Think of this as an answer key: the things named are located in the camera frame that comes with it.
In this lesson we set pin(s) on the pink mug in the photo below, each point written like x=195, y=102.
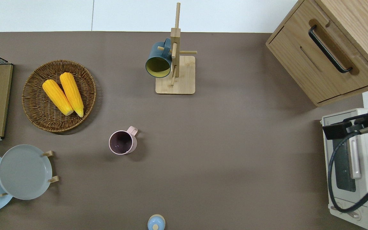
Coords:
x=121, y=143

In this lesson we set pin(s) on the wooden cabinet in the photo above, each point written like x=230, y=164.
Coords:
x=356, y=35

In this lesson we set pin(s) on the brown table mat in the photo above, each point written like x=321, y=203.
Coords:
x=203, y=143

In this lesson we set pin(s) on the wooden mug tree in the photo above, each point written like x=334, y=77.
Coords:
x=184, y=80

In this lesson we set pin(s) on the dark blue mug yellow inside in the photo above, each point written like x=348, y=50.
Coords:
x=158, y=62

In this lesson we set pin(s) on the yellow corn cob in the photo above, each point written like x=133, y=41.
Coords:
x=57, y=97
x=72, y=94

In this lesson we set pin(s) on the wooden plate rack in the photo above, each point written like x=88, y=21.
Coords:
x=55, y=179

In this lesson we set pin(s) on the brown wicker basket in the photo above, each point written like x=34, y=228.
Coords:
x=40, y=115

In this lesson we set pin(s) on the grey plate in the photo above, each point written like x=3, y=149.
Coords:
x=24, y=172

